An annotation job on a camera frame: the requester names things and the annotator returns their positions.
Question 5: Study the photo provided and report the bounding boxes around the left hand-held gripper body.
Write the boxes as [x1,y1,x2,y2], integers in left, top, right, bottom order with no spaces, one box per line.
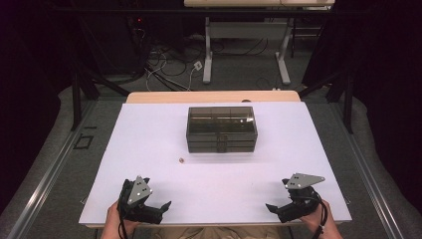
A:
[117,175,163,224]

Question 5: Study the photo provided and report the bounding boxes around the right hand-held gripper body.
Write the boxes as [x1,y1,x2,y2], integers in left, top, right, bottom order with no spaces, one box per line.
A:
[278,172,326,224]

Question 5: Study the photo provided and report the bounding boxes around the smoky transparent drawer box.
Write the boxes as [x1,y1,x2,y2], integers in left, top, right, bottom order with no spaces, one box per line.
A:
[185,106,259,154]

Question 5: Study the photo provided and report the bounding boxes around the person's right hand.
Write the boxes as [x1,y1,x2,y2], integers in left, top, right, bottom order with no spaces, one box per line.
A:
[300,198,333,234]

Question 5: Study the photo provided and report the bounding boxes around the person's left hand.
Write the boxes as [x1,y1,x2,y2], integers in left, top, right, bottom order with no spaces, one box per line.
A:
[105,200,142,233]

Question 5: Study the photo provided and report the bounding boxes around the white table board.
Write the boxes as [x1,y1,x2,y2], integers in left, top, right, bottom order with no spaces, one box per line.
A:
[79,102,352,228]

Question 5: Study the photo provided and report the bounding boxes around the person's khaki trousers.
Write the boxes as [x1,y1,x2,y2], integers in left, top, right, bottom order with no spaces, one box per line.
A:
[150,226,283,239]

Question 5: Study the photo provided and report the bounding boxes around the black metal stand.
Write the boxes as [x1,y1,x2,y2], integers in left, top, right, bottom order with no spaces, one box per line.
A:
[298,68,354,134]
[70,64,131,132]

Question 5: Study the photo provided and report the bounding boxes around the light wooden table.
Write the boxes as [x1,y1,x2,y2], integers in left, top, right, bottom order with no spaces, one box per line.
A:
[85,90,344,230]

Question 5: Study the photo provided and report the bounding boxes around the black curtain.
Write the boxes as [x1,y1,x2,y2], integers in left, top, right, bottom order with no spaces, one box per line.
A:
[331,0,422,213]
[0,0,74,213]

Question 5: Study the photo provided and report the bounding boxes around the dark device with red light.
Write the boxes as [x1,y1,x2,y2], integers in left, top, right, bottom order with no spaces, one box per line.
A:
[127,14,148,34]

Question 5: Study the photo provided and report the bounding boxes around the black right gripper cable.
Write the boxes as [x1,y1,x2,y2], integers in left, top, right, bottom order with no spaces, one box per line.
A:
[311,190,329,239]

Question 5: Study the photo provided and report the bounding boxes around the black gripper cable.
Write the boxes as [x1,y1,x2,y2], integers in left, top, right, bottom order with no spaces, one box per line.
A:
[311,190,329,239]
[116,202,129,239]

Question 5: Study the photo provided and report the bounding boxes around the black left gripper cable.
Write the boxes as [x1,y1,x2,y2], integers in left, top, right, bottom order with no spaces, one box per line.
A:
[116,202,129,239]

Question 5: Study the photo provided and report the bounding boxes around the aluminium floor rail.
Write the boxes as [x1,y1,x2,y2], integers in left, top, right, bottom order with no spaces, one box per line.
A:
[6,101,98,239]
[330,102,405,239]

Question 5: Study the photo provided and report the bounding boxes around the white floor cable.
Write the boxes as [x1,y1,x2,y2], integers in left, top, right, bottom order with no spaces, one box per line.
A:
[187,68,199,92]

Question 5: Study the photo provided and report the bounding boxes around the black floor cable bundle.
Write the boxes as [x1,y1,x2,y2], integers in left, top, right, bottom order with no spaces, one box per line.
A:
[132,26,207,93]

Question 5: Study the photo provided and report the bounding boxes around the white desk frame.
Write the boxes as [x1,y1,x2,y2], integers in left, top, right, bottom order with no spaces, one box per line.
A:
[183,0,336,86]

